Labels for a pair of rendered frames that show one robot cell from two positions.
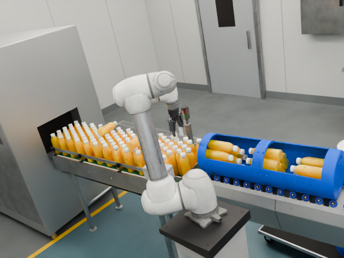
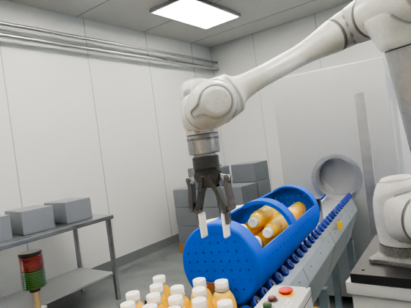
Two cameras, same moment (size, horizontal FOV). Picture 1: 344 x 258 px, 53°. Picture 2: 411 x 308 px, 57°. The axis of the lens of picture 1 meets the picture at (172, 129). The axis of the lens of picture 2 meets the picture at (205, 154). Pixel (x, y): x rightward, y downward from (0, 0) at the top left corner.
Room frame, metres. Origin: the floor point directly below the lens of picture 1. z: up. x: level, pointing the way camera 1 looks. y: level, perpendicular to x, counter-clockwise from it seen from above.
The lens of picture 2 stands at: (2.43, 1.00, 1.49)
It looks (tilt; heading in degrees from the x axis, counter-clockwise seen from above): 1 degrees down; 258
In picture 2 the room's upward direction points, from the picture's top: 7 degrees counter-clockwise
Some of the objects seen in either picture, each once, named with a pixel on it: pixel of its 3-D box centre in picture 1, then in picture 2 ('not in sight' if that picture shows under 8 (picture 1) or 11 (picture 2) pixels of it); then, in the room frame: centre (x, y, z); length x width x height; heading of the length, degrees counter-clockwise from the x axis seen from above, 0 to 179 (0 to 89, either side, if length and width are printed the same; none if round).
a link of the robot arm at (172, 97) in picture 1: (167, 89); (199, 106); (2.22, -0.02, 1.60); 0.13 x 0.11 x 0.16; 88
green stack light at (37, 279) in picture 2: (186, 115); (33, 277); (2.73, -0.14, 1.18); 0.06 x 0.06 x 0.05
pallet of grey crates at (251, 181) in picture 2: not in sight; (223, 206); (1.14, -4.33, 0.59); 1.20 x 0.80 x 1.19; 131
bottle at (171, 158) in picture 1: (171, 163); not in sight; (2.30, 0.06, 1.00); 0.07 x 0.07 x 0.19
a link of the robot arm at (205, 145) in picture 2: (172, 104); (203, 145); (2.22, -0.04, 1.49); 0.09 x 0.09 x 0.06
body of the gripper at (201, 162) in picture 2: (174, 113); (207, 171); (2.22, -0.04, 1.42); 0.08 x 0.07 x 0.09; 139
